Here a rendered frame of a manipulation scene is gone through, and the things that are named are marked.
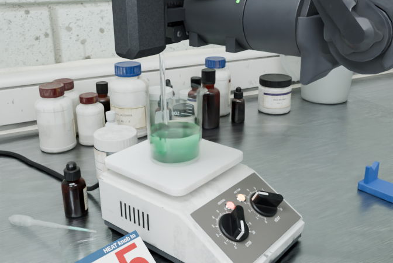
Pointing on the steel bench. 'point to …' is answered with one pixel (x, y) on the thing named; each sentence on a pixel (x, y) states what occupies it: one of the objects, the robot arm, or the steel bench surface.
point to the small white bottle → (110, 118)
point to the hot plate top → (188, 175)
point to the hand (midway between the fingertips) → (159, 7)
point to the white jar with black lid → (274, 93)
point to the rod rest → (376, 183)
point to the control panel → (268, 236)
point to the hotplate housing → (177, 217)
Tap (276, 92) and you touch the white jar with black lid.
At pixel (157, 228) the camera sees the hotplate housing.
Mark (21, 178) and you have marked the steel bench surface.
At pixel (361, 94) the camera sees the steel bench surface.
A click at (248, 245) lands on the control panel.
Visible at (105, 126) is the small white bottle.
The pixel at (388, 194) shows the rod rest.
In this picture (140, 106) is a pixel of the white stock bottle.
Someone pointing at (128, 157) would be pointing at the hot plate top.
